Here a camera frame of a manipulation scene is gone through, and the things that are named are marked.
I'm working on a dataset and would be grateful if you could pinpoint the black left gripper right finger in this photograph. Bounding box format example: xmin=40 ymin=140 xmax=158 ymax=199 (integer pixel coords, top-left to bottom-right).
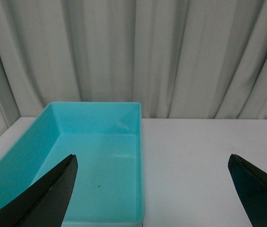
xmin=228 ymin=154 xmax=267 ymax=227

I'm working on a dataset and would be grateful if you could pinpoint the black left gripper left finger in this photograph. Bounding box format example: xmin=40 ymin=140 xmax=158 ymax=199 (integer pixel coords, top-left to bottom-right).
xmin=0 ymin=154 xmax=78 ymax=227

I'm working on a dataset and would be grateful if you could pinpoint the teal plastic storage bin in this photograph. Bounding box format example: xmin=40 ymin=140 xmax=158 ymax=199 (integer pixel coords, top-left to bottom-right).
xmin=0 ymin=102 xmax=145 ymax=227

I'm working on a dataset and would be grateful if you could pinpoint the grey-white pleated curtain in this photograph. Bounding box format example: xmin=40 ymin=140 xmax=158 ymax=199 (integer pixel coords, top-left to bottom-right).
xmin=0 ymin=0 xmax=267 ymax=135

